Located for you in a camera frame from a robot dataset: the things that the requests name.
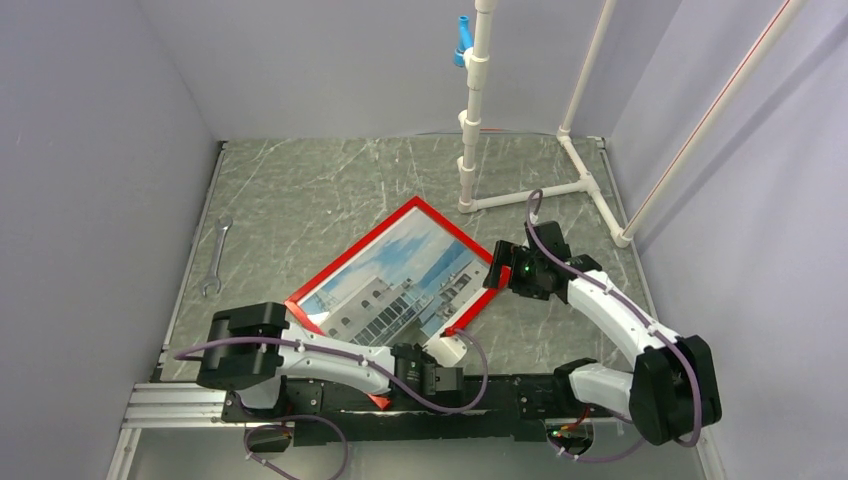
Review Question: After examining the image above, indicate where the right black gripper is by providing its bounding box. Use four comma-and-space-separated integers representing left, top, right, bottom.
484, 240, 550, 300

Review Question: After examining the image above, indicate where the orange wooden picture frame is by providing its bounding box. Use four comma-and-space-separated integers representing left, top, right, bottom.
283, 195, 513, 412

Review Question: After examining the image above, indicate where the building and sky photo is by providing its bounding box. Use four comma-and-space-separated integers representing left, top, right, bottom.
296, 207, 493, 348

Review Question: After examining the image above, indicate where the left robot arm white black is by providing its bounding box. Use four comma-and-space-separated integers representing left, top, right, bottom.
196, 302, 465, 420

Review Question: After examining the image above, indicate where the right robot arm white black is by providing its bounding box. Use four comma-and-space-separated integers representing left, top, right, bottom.
483, 221, 723, 445

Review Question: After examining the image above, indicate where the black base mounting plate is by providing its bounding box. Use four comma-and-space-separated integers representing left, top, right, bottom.
221, 374, 612, 442

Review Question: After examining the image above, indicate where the white PVC pipe stand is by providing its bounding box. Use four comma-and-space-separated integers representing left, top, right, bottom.
456, 0, 806, 248

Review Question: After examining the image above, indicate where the blue pipe fitting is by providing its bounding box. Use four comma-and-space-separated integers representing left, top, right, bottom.
453, 15, 473, 68

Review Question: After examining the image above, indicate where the silver open-end wrench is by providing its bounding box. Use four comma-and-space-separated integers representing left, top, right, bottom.
199, 216, 233, 297

